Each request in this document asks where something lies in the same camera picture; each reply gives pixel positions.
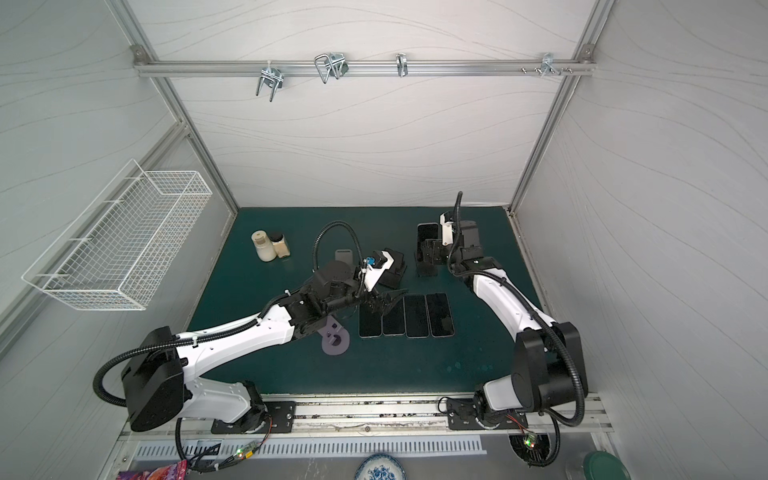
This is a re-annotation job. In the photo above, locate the phone with light green frame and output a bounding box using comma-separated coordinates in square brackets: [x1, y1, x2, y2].
[358, 305, 382, 338]

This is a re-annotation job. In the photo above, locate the phone with dark frame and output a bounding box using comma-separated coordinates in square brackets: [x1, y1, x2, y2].
[382, 299, 406, 336]

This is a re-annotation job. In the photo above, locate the phone with cracked screen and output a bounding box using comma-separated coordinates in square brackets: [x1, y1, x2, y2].
[426, 293, 455, 338]

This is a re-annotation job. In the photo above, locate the phone with purple frame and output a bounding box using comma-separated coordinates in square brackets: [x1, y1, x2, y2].
[417, 222, 442, 244]

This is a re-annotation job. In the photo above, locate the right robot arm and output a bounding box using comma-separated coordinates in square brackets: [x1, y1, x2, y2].
[415, 214, 588, 428]

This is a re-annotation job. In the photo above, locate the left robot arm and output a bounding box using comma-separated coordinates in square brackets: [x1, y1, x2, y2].
[121, 251, 405, 432]

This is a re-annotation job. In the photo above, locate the black rectangular phone stand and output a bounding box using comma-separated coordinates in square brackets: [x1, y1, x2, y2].
[415, 243, 437, 277]

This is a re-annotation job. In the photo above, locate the black folding phone stand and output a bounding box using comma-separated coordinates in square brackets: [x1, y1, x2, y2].
[377, 248, 407, 289]

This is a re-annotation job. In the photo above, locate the grey round stand back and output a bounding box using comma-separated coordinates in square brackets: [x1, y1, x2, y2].
[334, 249, 354, 266]

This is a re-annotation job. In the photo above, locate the purple round stand front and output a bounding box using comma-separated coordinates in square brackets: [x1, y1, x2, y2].
[317, 316, 350, 356]

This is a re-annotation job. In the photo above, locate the cream plastic bottle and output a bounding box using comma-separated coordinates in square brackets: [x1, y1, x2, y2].
[251, 230, 277, 262]

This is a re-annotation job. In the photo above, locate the blue white plate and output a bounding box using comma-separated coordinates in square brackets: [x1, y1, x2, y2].
[353, 454, 407, 480]

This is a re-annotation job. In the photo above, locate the metal top crossbar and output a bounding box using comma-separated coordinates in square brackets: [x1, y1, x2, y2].
[131, 45, 597, 81]

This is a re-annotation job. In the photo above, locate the pink patterned bag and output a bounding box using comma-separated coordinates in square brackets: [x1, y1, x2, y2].
[115, 460, 188, 480]

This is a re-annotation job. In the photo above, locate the green round lid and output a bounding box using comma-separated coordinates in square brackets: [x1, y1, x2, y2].
[582, 451, 631, 480]

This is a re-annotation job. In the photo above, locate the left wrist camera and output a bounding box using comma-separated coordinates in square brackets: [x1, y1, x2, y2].
[361, 250, 394, 292]

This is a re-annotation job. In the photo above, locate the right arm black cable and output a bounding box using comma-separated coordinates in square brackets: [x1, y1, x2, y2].
[446, 190, 587, 428]

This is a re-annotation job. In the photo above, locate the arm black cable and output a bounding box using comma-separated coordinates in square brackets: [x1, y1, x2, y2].
[446, 190, 587, 428]
[92, 220, 365, 408]

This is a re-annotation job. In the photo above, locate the white wire basket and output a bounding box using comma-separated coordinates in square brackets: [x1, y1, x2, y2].
[21, 160, 212, 311]

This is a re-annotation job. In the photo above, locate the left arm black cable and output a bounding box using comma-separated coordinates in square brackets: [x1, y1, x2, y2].
[92, 220, 365, 408]

